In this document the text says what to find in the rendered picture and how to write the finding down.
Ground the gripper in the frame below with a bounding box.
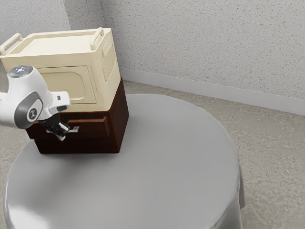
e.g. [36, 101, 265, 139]
[38, 113, 70, 142]

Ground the dark brown cabinet drawer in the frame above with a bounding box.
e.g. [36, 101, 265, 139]
[25, 113, 112, 145]

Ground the dark brown wooden cabinet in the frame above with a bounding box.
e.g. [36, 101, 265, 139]
[25, 76, 130, 155]

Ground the cream box with lid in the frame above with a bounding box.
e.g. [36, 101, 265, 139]
[0, 27, 122, 112]

